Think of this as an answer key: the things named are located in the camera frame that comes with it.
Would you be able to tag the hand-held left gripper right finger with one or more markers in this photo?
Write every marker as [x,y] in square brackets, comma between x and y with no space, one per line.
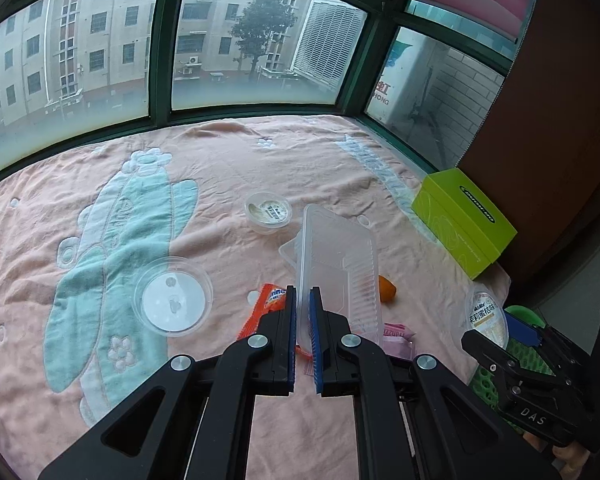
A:
[314,340]

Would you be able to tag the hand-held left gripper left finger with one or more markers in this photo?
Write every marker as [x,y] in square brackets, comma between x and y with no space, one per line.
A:
[292,335]

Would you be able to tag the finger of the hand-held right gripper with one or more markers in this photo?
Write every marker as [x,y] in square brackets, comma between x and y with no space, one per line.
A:
[522,331]
[487,355]

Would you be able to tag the green perforated plastic basket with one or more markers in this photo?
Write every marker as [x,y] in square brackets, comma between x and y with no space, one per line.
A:
[485,385]

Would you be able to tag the round labelled plastic tub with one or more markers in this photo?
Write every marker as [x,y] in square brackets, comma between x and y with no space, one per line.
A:
[487,317]

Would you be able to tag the orange snack packet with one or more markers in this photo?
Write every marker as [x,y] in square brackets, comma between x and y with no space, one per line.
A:
[267,302]

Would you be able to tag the clear rectangular plastic container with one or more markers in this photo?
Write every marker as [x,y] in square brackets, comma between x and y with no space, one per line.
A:
[340,270]

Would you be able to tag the pink snack packet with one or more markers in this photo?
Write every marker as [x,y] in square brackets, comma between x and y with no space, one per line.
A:
[397,342]

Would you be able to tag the orange fruit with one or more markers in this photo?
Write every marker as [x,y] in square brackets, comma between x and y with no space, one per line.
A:
[387,290]

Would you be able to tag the large clear round lid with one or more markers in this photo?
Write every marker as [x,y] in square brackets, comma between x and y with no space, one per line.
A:
[172,300]

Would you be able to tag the small round clear cup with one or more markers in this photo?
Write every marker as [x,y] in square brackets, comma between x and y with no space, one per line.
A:
[267,210]

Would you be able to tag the person's right hand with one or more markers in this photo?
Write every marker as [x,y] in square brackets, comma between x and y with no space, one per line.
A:
[572,458]

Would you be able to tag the green cardboard box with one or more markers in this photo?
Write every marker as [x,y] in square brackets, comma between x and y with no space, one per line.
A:
[460,220]

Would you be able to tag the pink printed blanket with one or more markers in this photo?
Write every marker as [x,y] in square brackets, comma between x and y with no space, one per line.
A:
[220,170]

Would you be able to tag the brown wardrobe panel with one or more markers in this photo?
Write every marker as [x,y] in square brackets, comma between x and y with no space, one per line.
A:
[555,110]

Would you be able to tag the white outdoor air conditioner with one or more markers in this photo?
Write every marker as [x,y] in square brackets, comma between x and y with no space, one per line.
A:
[395,95]

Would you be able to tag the white louvered vent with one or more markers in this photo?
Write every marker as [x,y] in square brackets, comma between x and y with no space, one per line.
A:
[325,45]

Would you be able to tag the beige apartment building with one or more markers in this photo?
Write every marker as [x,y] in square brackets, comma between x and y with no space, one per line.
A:
[90,35]

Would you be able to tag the dark green window frame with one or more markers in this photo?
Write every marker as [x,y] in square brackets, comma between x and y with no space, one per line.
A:
[162,60]

